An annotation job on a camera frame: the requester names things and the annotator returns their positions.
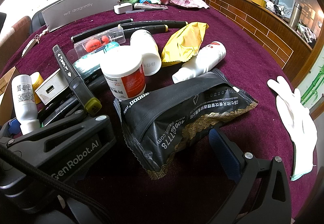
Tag white pill bottle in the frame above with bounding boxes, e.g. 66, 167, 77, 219
12, 74, 40, 135

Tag cardboard tray box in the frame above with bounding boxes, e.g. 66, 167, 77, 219
0, 67, 20, 126

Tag teal white pack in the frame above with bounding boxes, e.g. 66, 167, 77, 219
73, 41, 120, 79

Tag black gold snack packet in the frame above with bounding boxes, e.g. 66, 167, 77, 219
119, 69, 258, 180

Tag white bottle green label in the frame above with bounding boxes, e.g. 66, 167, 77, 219
130, 29, 161, 76

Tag yellow foil packet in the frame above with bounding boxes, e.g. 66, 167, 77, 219
161, 22, 209, 67

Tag white power adapter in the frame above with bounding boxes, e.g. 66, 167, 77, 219
35, 69, 68, 105

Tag white cotton glove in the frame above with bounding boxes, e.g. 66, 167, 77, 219
267, 76, 317, 181

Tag black marker grey cap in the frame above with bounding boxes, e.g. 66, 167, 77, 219
71, 18, 133, 44

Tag brown armchair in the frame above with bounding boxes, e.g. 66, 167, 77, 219
1, 16, 31, 72

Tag clear case red items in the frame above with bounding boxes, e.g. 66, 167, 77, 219
74, 25, 126, 58

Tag black marker yellow cap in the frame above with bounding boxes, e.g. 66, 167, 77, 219
123, 25, 169, 38

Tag dark red tablecloth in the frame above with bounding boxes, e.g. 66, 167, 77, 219
1, 9, 310, 223

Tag white bottle red cap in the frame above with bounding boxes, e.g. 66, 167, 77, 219
172, 41, 226, 84

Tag silver grey long box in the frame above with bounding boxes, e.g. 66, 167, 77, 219
42, 0, 120, 32

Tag small white charger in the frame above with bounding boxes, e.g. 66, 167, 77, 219
114, 2, 133, 14

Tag wooden brick-pattern cabinet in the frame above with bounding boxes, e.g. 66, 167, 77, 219
204, 0, 323, 87

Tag clear pen package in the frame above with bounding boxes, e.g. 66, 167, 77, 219
126, 3, 168, 13

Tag black marker gold cap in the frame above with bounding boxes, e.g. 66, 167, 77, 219
120, 20, 188, 29

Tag steel thermos flask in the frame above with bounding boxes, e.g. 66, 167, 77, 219
288, 2, 303, 29

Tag pink cloth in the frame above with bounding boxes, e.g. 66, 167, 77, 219
160, 0, 209, 9

